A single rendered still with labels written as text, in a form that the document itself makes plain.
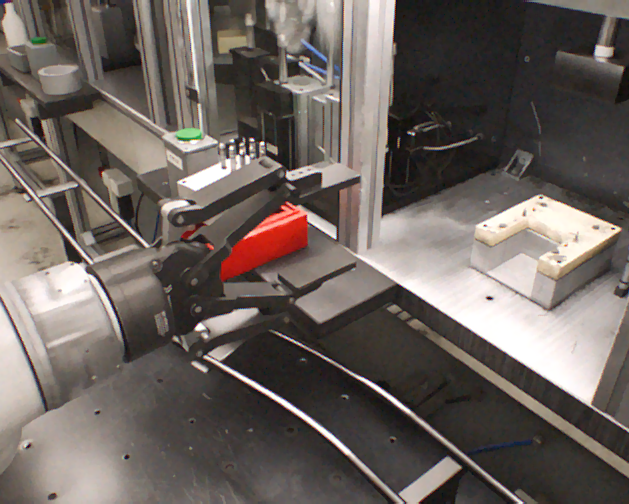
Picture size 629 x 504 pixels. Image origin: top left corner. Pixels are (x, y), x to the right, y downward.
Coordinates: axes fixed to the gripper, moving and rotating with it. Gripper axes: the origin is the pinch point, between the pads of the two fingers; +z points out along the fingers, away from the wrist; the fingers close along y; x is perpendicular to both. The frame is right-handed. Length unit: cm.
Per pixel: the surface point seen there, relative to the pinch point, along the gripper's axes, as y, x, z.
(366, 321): -51, 33, 38
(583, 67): 6.8, 0.6, 39.3
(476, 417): -55, 4, 38
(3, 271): -113, 201, -5
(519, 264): -20.9, 2.0, 37.2
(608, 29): 11.0, -0.2, 41.5
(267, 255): -20.2, 25.1, 10.0
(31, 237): -113, 221, 13
